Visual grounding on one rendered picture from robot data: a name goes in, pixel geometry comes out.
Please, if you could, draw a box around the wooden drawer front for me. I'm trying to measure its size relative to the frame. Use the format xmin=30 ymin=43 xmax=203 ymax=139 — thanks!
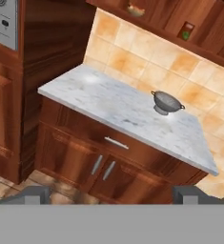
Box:
xmin=38 ymin=96 xmax=208 ymax=187

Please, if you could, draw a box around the tall wooden cabinet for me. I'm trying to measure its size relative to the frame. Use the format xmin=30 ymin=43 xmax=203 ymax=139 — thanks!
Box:
xmin=0 ymin=0 xmax=96 ymax=185

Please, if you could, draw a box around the silver oven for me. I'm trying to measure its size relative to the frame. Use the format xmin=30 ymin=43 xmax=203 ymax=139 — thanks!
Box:
xmin=0 ymin=0 xmax=19 ymax=51

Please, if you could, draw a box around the silver drawer handle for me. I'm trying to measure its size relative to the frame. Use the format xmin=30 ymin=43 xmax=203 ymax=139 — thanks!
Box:
xmin=103 ymin=136 xmax=130 ymax=151

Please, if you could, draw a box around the grey metal colander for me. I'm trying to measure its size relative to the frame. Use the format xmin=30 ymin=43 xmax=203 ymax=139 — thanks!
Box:
xmin=151 ymin=90 xmax=186 ymax=116

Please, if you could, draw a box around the cream and orange bowl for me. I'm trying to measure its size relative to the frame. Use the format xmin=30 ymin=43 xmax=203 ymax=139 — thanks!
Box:
xmin=126 ymin=2 xmax=146 ymax=18

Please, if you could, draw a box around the brown box with green mark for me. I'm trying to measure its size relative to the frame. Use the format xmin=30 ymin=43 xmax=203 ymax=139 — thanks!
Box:
xmin=177 ymin=21 xmax=196 ymax=42

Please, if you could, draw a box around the wooden cupboard door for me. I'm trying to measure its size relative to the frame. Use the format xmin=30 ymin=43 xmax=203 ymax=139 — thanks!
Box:
xmin=88 ymin=153 xmax=178 ymax=205
xmin=34 ymin=121 xmax=110 ymax=193

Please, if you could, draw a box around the wooden wall shelf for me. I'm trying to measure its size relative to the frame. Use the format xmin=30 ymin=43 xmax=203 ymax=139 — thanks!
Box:
xmin=85 ymin=0 xmax=224 ymax=72

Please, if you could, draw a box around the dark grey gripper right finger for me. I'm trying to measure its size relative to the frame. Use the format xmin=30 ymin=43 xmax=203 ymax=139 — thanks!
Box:
xmin=173 ymin=185 xmax=224 ymax=205

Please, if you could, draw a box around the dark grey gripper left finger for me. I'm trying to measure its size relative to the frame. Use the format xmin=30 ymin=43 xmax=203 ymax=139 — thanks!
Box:
xmin=0 ymin=186 xmax=51 ymax=205

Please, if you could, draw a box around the silver cupboard door handle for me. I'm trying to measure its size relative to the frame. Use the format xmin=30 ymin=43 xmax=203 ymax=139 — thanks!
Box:
xmin=102 ymin=160 xmax=116 ymax=182
xmin=91 ymin=154 xmax=104 ymax=175

